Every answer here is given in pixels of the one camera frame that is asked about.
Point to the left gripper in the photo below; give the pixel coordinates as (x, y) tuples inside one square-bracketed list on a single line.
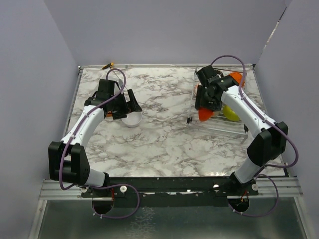
[(129, 106)]

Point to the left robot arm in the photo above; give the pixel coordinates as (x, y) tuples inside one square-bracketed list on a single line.
[(68, 161)]

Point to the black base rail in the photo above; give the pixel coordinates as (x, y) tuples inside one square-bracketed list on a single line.
[(128, 192)]

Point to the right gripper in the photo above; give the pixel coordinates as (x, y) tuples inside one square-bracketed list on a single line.
[(200, 102)]

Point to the white shallow bowl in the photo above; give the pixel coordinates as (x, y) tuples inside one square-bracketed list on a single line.
[(132, 119)]

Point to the white wire dish rack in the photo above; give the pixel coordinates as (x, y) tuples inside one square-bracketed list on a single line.
[(218, 124)]

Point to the red orange glossy bowl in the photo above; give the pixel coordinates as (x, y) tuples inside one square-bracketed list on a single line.
[(205, 114)]

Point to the yellow black T-handle key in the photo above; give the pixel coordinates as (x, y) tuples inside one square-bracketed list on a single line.
[(109, 68)]

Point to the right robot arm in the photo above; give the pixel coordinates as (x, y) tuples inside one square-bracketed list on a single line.
[(269, 136)]

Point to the white bowl orange outside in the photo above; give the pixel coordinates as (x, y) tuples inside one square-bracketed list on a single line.
[(236, 76)]

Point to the lime green bowl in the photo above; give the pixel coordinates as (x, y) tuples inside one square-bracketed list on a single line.
[(230, 114)]

